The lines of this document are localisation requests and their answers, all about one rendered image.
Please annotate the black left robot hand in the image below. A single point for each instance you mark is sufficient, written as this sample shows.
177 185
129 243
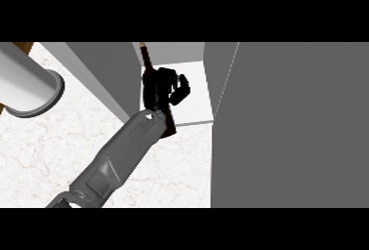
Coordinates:
161 88

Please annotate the dark wine bottle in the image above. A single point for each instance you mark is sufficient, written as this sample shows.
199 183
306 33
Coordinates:
146 58

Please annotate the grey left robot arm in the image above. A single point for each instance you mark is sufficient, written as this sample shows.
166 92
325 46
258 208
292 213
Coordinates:
120 153

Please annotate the grey cabinet with white shelf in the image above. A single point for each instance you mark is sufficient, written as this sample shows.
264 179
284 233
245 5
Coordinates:
192 97

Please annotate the dark grey cabinet door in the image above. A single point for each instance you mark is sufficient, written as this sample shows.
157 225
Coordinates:
297 130

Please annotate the white cylinder with grey rim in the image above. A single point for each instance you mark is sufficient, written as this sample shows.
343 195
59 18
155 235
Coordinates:
24 84

